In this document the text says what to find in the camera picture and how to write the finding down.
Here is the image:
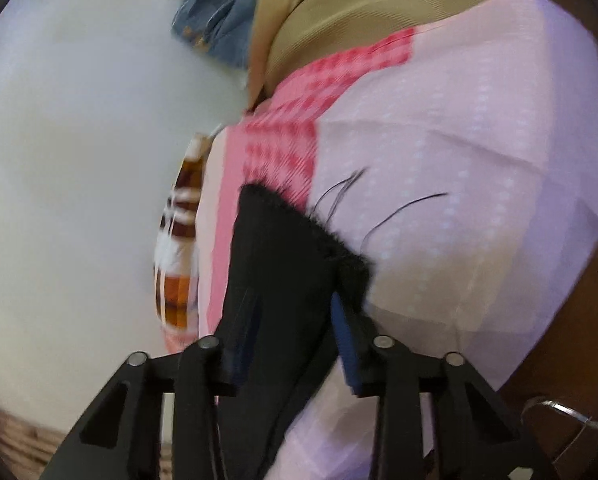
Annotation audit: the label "brown orange checkered pillow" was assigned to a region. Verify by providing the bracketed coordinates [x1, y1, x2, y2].
[153, 130, 224, 333]

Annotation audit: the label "pink checkered bed sheet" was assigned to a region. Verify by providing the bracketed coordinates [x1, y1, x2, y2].
[161, 0, 598, 480]

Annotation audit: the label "woven brown mat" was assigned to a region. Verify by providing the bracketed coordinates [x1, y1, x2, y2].
[0, 400, 172, 480]

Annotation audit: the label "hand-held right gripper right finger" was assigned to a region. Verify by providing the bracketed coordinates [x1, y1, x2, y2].
[330, 290, 562, 480]

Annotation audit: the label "tan cloth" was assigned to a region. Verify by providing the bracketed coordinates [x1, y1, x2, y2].
[249, 0, 534, 111]

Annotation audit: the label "blue plaid cloth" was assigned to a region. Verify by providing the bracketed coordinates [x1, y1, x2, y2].
[171, 0, 270, 70]

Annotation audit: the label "black pants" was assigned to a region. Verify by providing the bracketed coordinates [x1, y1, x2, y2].
[218, 167, 450, 480]

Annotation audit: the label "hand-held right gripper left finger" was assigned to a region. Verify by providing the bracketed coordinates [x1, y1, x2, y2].
[41, 304, 260, 480]

